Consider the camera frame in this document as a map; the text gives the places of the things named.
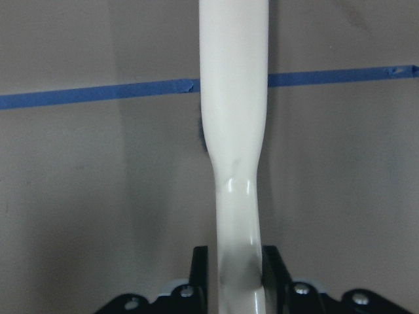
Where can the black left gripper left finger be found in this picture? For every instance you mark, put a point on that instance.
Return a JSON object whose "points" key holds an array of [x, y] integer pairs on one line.
{"points": [[203, 281]]}

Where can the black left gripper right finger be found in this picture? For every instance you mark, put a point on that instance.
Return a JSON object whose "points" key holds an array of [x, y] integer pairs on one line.
{"points": [[276, 280]]}

